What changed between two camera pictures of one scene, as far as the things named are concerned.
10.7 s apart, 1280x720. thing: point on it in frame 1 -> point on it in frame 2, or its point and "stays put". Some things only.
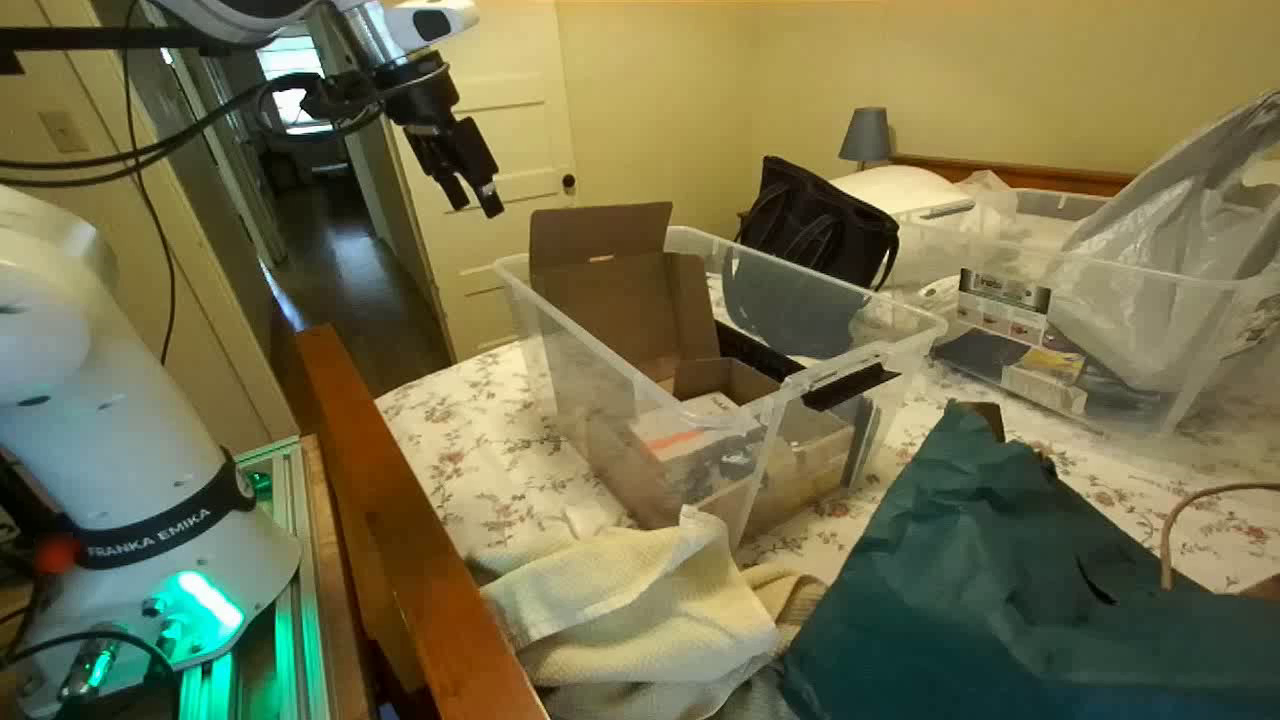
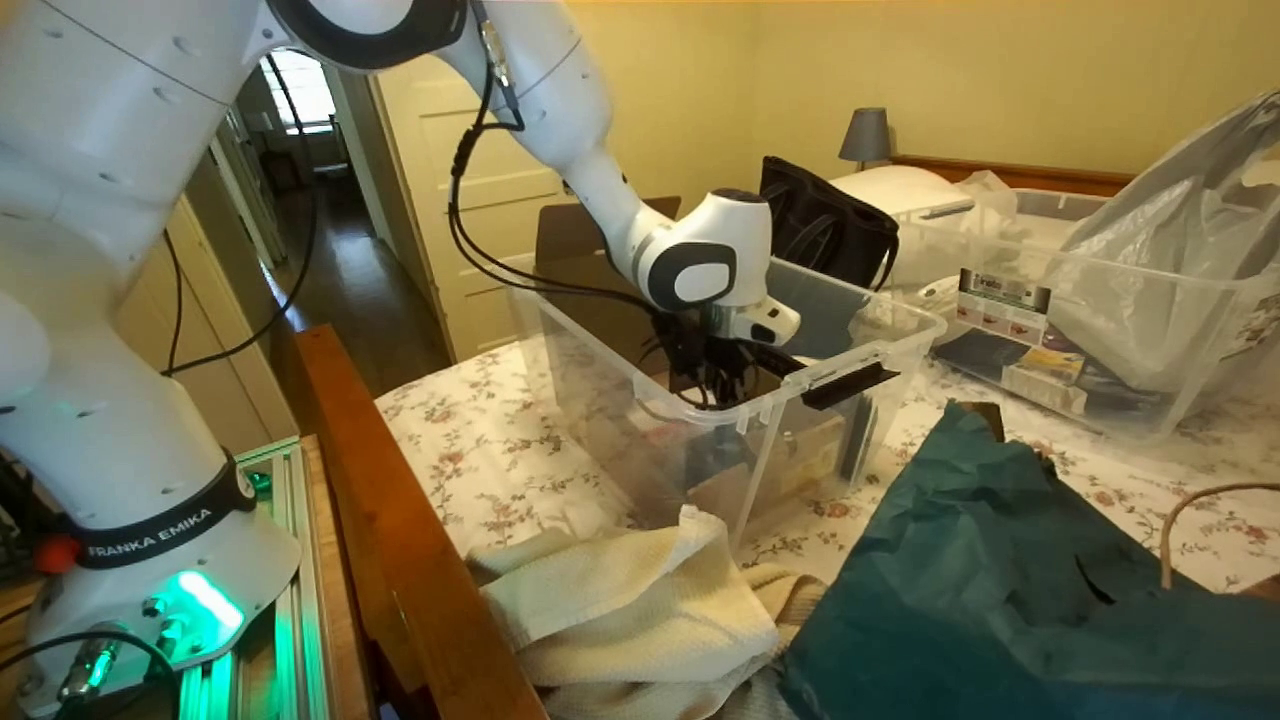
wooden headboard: (1022, 173) stays put
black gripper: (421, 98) -> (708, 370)
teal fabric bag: (992, 588) stays put
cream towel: (653, 625) stays put
